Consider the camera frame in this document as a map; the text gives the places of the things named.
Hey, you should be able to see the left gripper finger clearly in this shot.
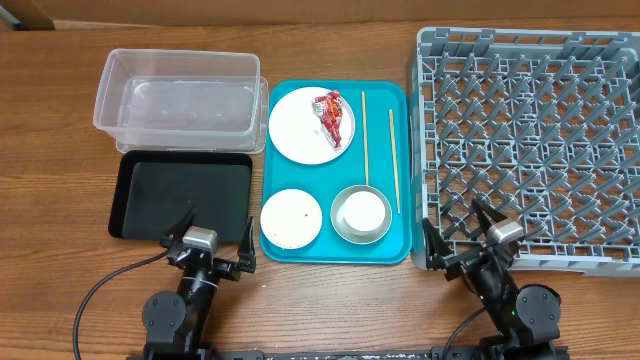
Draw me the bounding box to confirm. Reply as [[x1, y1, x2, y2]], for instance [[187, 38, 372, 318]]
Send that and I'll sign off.
[[237, 217, 256, 273], [159, 202, 196, 248]]

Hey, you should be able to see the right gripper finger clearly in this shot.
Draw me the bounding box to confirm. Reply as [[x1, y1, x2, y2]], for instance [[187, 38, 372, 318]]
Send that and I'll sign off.
[[422, 218, 453, 270], [471, 198, 507, 235]]

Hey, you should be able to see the small white dish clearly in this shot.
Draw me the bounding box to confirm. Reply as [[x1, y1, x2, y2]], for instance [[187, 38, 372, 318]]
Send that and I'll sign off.
[[260, 189, 323, 250]]

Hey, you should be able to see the white cup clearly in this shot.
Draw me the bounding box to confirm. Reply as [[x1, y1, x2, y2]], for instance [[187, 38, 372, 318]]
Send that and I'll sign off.
[[342, 190, 386, 235]]

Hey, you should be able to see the red snack wrapper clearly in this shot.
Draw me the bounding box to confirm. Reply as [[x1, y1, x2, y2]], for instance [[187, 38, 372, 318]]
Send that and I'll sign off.
[[312, 90, 343, 149]]

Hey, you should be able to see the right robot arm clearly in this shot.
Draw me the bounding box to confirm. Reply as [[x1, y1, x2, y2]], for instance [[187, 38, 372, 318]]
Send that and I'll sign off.
[[422, 199, 570, 359]]

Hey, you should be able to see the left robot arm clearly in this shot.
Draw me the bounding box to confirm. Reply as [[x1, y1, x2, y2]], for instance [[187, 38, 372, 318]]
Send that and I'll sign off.
[[142, 208, 256, 359]]

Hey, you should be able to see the grey dishwasher rack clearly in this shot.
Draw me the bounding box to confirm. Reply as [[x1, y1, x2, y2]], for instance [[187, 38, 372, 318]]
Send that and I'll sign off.
[[408, 27, 639, 277]]

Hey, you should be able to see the black tray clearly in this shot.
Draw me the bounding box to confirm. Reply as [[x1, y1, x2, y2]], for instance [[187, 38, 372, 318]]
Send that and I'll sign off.
[[108, 150, 253, 244]]

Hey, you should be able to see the grey metal bowl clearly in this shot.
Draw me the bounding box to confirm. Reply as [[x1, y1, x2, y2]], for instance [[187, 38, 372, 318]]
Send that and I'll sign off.
[[330, 185, 392, 245]]

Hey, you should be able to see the large white plate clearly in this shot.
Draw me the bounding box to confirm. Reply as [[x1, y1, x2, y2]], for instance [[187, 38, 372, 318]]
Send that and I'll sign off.
[[268, 86, 356, 165]]

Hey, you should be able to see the clear plastic bin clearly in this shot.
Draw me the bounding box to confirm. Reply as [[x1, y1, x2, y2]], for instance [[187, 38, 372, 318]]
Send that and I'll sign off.
[[93, 48, 269, 154]]

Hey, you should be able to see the right wooden chopstick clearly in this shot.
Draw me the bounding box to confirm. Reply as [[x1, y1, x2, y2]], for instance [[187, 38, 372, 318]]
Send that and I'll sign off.
[[388, 109, 401, 214]]

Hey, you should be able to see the wooden chopstick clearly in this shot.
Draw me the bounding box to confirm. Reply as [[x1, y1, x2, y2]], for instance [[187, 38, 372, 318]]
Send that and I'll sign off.
[[388, 109, 401, 214], [361, 91, 370, 186]]

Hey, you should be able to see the teal serving tray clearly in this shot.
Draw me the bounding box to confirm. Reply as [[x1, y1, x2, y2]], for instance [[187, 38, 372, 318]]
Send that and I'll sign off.
[[260, 80, 414, 265]]

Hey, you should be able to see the left wooden chopstick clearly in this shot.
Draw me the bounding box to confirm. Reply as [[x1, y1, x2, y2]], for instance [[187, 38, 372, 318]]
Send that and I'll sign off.
[[361, 91, 370, 186]]

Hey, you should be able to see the cardboard wall panel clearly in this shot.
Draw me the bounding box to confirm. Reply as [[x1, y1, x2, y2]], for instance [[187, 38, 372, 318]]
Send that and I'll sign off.
[[1, 0, 639, 29]]

